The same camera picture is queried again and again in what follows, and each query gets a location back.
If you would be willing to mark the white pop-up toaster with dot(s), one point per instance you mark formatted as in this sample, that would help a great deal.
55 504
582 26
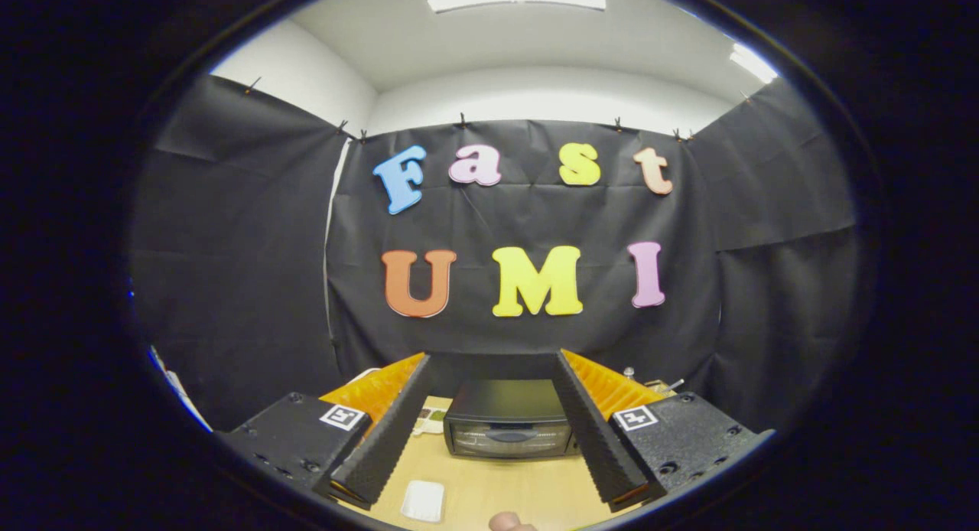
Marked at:
365 374

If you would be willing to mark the small white square plate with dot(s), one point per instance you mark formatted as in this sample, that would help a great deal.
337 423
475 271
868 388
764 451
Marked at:
422 500

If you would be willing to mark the white printed paper card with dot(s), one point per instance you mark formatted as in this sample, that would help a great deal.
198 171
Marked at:
433 420

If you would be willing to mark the black toaster oven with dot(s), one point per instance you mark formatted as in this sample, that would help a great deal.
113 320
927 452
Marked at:
505 401

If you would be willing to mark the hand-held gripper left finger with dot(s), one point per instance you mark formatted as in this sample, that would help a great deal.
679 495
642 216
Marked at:
390 439

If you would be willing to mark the black backdrop cloth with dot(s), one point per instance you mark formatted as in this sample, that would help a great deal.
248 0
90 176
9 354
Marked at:
229 248

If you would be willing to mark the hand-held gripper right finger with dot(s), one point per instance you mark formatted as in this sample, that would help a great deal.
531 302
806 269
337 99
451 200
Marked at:
593 431

